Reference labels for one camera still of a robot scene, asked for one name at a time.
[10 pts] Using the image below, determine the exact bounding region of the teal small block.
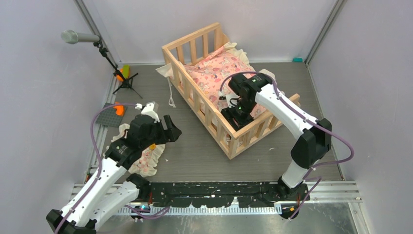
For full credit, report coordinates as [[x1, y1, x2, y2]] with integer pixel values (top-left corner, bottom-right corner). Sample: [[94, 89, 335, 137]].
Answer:
[[292, 58, 303, 63]]

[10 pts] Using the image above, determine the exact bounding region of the small checkered ruffled pillow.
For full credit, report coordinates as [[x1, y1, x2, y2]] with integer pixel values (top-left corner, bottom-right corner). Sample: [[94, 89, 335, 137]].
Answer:
[[101, 123, 165, 177]]

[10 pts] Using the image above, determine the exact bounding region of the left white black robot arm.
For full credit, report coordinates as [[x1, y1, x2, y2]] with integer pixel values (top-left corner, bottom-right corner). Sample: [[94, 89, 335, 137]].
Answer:
[[46, 114, 182, 234]]

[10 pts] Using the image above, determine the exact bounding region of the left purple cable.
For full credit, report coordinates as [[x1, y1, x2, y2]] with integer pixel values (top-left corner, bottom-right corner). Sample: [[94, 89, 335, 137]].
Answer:
[[53, 102, 170, 234]]

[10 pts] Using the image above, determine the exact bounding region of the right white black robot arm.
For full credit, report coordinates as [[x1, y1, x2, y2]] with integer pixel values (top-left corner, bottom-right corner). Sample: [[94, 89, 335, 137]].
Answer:
[[219, 69, 332, 200]]

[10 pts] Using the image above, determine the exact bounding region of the silver microphone on tripod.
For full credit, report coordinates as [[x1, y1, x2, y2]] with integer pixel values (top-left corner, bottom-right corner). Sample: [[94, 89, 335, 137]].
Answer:
[[61, 30, 143, 98]]

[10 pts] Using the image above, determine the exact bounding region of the grey building plate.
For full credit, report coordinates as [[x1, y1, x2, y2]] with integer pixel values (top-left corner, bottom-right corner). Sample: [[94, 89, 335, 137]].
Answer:
[[96, 106, 127, 127]]

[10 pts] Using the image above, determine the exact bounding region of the orange green toy ball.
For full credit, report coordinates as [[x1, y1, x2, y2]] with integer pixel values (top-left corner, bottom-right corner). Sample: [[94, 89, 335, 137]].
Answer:
[[116, 65, 130, 82]]

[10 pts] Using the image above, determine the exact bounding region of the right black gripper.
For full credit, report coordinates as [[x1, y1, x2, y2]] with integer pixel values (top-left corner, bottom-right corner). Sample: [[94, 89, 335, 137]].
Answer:
[[221, 98, 257, 140]]

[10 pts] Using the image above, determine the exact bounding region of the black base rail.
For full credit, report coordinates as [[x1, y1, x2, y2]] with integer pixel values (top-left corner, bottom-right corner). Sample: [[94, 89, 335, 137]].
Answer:
[[137, 182, 310, 208]]

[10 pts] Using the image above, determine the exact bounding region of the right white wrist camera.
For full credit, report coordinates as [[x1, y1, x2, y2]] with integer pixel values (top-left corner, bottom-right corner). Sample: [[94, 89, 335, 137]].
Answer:
[[219, 93, 240, 108]]

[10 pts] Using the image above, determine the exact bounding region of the wooden slatted pet bed frame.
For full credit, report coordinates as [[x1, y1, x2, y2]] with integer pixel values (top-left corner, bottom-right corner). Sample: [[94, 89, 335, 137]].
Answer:
[[162, 22, 283, 159]]

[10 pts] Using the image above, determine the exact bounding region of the pink printed cushion with ties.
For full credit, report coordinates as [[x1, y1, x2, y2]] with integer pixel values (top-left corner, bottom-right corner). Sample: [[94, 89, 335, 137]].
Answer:
[[156, 42, 266, 119]]

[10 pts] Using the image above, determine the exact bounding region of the purple cable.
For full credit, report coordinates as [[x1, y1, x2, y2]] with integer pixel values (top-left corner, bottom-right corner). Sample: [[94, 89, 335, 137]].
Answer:
[[53, 102, 170, 234], [219, 71, 355, 222]]

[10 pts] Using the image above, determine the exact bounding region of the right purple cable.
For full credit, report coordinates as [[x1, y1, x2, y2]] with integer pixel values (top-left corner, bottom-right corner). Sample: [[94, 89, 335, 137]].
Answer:
[[219, 71, 355, 222]]

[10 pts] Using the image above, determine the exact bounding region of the orange curved toy piece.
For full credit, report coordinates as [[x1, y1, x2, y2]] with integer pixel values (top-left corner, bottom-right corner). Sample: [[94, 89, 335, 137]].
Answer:
[[113, 102, 125, 117]]

